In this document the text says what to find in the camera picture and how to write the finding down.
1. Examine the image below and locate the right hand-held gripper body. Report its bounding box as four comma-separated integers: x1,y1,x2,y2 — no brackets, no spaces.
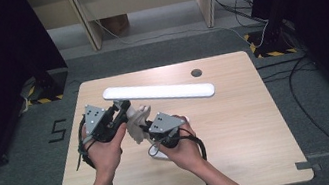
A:
144,108,191,153

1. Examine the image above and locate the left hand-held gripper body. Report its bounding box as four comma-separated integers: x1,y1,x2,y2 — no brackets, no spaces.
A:
79,97,132,147

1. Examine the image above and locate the beige cloth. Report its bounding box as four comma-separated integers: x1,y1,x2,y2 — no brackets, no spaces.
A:
122,103,159,147

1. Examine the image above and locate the white desk lamp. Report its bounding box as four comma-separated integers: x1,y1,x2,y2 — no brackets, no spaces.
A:
100,69,227,170

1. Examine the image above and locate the person's right hand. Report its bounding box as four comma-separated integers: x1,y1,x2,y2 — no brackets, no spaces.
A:
156,110,208,177

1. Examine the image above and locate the person's left hand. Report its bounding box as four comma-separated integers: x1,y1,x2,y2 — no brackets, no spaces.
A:
81,121,137,184

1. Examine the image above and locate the black stand base hazard tape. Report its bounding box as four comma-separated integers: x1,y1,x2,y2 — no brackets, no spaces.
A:
16,65,74,108
242,24,300,62

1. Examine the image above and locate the dark round table grommet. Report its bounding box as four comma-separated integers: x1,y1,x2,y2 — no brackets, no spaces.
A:
189,68,203,79

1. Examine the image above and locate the brown cardboard box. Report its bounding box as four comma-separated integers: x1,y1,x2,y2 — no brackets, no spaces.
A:
98,12,132,38

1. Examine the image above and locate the grey tape piece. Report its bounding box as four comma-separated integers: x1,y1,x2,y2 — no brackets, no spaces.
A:
294,158,323,176

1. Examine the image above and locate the left hand-held gripper black cable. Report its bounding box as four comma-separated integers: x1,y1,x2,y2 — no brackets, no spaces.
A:
58,112,115,185

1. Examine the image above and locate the hand-held gripper black cable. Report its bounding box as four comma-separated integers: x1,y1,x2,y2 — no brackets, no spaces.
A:
175,127,233,185
58,112,115,185

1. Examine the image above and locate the right hand-held gripper black cable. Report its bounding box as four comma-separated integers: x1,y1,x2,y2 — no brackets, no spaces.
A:
175,127,233,185

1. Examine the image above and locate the white floor cable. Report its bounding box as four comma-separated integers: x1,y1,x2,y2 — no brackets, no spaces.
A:
78,0,273,76

